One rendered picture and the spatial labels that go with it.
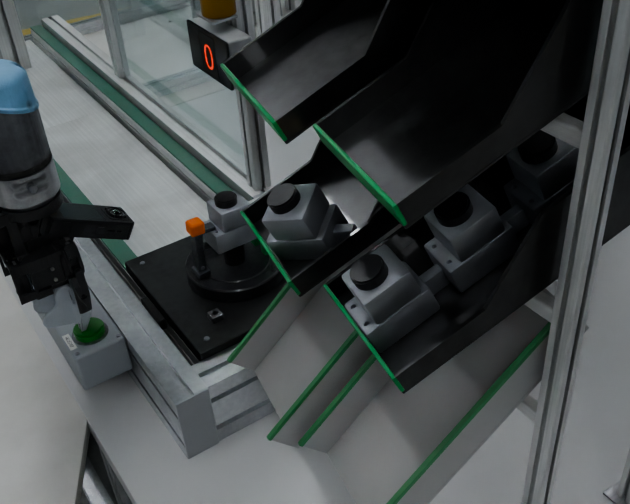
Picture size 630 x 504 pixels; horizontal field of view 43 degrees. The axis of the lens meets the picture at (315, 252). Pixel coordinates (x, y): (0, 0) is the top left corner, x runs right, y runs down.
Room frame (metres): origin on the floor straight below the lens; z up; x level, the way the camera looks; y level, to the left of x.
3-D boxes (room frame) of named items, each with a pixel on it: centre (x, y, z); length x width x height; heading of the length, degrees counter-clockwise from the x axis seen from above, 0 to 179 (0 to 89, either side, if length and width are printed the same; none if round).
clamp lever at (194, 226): (0.87, 0.15, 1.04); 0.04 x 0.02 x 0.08; 122
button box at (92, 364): (0.85, 0.34, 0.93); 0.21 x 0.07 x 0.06; 32
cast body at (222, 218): (0.89, 0.10, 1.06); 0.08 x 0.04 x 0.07; 122
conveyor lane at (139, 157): (1.16, 0.25, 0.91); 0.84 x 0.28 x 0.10; 32
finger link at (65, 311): (0.76, 0.32, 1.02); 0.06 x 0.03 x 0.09; 122
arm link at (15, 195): (0.78, 0.32, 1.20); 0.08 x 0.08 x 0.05
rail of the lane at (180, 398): (1.04, 0.39, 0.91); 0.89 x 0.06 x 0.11; 32
